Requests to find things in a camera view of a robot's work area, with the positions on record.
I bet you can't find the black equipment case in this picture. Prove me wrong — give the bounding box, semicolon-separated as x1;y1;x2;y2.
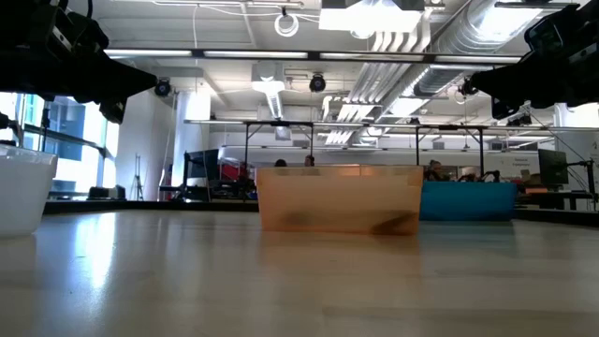
87;184;127;201

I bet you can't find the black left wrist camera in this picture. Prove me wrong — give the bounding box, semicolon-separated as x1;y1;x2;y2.
46;9;110;55

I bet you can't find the long LED light bar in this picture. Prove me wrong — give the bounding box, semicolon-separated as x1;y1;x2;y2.
103;46;524;66

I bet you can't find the silver air duct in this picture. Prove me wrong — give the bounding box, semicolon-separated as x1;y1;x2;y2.
411;0;547;99

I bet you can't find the black aluminium table frame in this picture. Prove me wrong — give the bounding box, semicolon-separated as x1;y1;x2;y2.
42;198;599;229

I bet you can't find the blue plastic bin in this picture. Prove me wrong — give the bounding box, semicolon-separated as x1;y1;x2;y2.
418;181;519;223

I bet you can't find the white ceiling light panel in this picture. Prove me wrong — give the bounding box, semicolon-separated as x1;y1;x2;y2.
318;0;425;35

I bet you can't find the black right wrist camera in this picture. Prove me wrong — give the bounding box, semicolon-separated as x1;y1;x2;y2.
523;3;584;57

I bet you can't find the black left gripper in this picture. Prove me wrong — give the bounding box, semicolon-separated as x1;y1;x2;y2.
0;0;158;125

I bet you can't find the white cable coil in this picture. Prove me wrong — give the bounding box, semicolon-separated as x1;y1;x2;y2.
273;12;300;39

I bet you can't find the clear plastic bin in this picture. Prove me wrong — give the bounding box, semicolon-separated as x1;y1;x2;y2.
0;143;59;238

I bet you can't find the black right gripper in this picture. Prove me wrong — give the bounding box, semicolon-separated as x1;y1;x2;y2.
469;0;599;121

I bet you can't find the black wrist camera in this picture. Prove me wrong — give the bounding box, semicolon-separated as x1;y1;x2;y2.
46;9;110;55
523;3;584;57

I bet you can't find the black computer monitor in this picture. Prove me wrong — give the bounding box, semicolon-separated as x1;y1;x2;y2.
536;148;570;186
182;148;221;189

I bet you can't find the large window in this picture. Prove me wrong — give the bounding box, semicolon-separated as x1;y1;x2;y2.
0;91;121;194

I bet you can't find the orange plastic bin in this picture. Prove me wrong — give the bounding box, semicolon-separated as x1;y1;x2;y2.
256;165;425;236

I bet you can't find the red machine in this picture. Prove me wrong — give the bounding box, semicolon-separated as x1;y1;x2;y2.
219;156;257;183

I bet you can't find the thin tripod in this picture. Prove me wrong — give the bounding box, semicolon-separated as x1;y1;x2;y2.
129;154;146;201

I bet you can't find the black metal stand frame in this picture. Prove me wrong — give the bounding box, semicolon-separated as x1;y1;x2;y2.
242;120;315;165
414;124;487;183

